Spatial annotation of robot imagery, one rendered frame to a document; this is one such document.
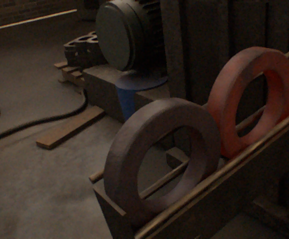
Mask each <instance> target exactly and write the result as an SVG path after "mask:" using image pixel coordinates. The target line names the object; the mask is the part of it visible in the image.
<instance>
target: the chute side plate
mask: <svg viewBox="0 0 289 239"><path fill-rule="evenodd" d="M288 170H289V126H288V127H287V128H286V129H284V130H283V131H282V132H281V133H280V134H278V135H277V136H276V137H274V138H273V139H272V140H271V141H269V142H268V143H267V144H265V145H264V146H263V147H262V148H261V149H259V150H258V151H257V152H255V153H254V154H253V155H251V156H250V157H249V158H247V159H246V160H245V161H243V162H242V163H241V164H240V165H239V166H237V167H236V168H235V169H234V170H232V171H231V172H230V173H228V174H227V175H226V176H224V177H223V178H222V179H221V180H219V181H218V182H217V183H216V184H214V185H213V186H212V187H210V188H209V189H208V190H206V191H205V192H204V193H203V194H202V195H200V196H199V197H198V198H197V199H195V200H194V201H193V202H191V203H190V204H189V205H187V206H186V207H185V208H184V209H182V210H181V211H180V212H179V213H177V214H176V215H175V216H173V217H172V218H171V219H169V220H168V221H167V222H166V223H164V224H163V225H162V226H161V227H160V228H159V229H157V230H156V231H155V232H154V233H152V234H151V235H149V236H148V237H147V238H145V239H195V238H196V237H197V236H199V235H200V234H202V235H203V239H210V238H211V237H213V236H214V235H215V234H216V233H217V232H218V231H220V230H221V229H222V228H223V227H224V226H225V225H226V224H228V223H229V221H231V220H232V219H233V218H234V217H235V216H236V215H238V214H239V213H240V212H241V211H242V210H243V209H244V208H246V207H247V206H248V205H249V204H250V203H251V202H252V201H254V200H255V199H256V198H257V197H258V196H259V195H260V194H262V193H263V192H264V191H265V190H266V189H267V188H269V187H270V186H271V185H272V184H273V183H274V182H275V181H277V180H278V179H279V178H280V177H281V176H282V175H284V174H285V173H286V172H287V171H288Z"/></svg>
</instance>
